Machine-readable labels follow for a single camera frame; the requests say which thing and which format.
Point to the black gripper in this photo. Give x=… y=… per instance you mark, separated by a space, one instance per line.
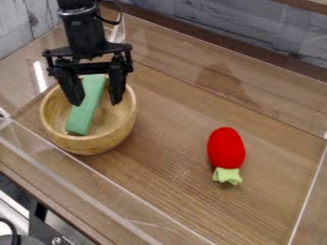
x=89 y=54

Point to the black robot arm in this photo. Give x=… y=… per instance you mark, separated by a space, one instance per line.
x=76 y=4

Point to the brown wooden bowl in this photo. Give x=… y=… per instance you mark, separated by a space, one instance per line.
x=111 y=126

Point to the green foam block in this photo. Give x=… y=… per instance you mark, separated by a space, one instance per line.
x=81 y=114

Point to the red plush strawberry toy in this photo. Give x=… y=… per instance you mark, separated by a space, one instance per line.
x=226 y=152

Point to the clear acrylic corner bracket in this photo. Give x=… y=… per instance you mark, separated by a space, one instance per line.
x=115 y=33

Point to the clear acrylic enclosure wall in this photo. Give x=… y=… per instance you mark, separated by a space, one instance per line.
x=147 y=193

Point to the black metal table frame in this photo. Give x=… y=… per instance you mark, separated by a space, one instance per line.
x=49 y=228

